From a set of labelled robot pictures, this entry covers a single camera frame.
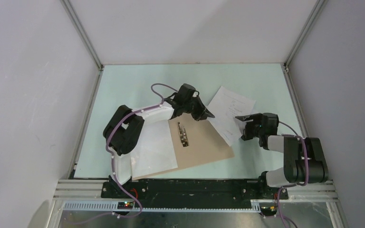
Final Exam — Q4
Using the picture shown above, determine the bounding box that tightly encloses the aluminium frame rail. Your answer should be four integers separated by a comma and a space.
54, 179, 339, 212

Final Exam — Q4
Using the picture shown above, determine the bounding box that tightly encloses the circuit board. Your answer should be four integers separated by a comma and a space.
117, 201, 134, 209
260, 206, 278, 217

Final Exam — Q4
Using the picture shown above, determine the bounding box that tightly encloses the brown cardboard folder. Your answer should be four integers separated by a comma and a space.
144, 114, 234, 178

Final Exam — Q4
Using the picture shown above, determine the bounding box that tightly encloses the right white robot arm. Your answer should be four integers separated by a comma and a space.
235, 113, 329, 199

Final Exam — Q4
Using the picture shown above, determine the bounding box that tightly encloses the right corner aluminium post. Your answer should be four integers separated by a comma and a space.
284, 0, 328, 68

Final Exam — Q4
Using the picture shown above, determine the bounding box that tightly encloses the printed paper sheet stack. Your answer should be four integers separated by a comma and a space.
207, 86, 256, 146

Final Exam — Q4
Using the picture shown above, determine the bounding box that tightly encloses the corner aluminium post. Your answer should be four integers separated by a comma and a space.
60, 0, 104, 71
284, 0, 328, 68

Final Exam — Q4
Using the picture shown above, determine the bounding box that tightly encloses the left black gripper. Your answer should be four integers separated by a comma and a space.
182, 95, 214, 121

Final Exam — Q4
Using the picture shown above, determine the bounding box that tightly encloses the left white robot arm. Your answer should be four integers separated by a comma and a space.
103, 83, 215, 198

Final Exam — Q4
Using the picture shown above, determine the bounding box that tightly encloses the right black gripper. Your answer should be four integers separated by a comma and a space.
235, 113, 264, 140

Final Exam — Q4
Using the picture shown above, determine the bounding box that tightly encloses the left circuit board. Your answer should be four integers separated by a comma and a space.
117, 201, 134, 209

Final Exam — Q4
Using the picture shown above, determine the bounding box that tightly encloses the metal folder clip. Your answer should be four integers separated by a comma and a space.
177, 122, 189, 147

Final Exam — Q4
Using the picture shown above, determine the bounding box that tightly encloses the white paper sheet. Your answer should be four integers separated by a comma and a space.
131, 120, 178, 180

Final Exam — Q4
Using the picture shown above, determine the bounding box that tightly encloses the left corner aluminium post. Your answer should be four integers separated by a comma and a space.
60, 0, 104, 71

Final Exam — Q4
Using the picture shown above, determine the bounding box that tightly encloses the right circuit board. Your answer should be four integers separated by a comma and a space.
260, 206, 278, 217

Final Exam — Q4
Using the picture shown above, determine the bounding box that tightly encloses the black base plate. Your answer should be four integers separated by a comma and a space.
101, 177, 278, 209

